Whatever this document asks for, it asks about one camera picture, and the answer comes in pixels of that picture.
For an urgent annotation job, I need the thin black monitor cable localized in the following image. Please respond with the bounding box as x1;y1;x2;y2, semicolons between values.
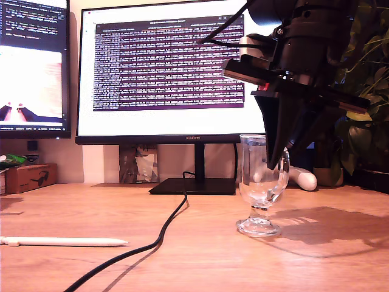
232;142;239;180

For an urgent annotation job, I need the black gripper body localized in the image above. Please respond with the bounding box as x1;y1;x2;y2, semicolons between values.
222;38;371;116

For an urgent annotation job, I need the green leafy houseplant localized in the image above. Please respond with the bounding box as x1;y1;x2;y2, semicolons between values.
331;0;389;177

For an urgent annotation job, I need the thick black table cable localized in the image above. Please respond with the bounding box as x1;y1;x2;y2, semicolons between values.
63;171;197;292

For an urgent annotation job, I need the large black Huawei monitor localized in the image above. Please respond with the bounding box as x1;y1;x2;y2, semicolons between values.
75;0;285;195

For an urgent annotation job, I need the white pen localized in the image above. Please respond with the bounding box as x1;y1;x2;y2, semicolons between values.
0;235;130;248

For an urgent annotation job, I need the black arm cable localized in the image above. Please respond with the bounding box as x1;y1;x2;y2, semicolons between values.
325;18;358;67

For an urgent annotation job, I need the small footed glass cup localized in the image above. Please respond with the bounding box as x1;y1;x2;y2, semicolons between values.
236;133;291;238

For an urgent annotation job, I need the black capped white bottle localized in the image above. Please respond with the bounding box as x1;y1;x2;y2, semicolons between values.
26;140;40;165

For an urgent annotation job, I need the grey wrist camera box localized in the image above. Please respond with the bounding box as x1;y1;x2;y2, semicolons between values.
238;27;285;63

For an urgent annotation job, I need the black camera cable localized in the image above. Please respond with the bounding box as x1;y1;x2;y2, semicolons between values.
196;0;264;49

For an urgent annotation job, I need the green plastic package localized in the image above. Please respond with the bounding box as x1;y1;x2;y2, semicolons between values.
0;154;27;171

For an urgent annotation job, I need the black monitor with code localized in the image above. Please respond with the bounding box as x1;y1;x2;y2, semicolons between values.
0;0;72;139

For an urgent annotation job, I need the cardboard box with sunglasses print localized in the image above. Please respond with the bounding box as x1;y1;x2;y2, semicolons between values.
5;163;58;195

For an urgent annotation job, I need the white game controller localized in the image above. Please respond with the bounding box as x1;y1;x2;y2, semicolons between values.
252;165;318;192

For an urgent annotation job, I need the beige plant pot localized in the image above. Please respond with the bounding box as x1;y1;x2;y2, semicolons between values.
312;167;345;187

